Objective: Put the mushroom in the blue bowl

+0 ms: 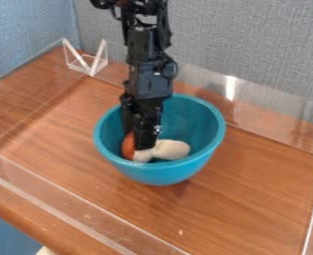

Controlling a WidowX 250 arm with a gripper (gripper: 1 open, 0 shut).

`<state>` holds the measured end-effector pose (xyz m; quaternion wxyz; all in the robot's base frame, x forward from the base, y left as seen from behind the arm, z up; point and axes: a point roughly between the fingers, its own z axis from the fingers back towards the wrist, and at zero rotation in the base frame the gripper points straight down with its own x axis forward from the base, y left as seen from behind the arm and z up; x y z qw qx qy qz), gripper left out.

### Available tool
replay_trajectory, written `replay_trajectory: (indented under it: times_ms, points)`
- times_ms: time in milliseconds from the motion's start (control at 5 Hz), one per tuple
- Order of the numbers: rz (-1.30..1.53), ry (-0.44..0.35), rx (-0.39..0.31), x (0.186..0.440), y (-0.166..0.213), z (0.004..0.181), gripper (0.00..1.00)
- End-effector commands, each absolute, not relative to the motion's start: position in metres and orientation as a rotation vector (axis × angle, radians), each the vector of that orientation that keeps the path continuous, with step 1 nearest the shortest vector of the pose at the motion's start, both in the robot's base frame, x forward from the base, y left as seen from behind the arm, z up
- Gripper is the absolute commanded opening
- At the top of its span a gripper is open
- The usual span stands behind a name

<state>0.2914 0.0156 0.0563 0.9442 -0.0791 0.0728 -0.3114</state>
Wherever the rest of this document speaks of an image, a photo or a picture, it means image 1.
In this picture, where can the plush brown white mushroom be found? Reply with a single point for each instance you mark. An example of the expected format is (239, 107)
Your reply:
(168, 149)

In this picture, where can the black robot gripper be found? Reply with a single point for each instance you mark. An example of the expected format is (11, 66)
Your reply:
(149, 87)

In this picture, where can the clear acrylic corner bracket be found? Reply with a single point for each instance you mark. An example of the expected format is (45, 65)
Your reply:
(86, 63)

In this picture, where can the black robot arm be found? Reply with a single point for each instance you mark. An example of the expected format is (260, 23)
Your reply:
(146, 29)

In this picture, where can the clear acrylic enclosure wall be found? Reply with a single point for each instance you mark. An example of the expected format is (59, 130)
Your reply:
(247, 206)

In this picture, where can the blue plastic bowl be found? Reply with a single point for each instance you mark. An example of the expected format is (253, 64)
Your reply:
(190, 120)

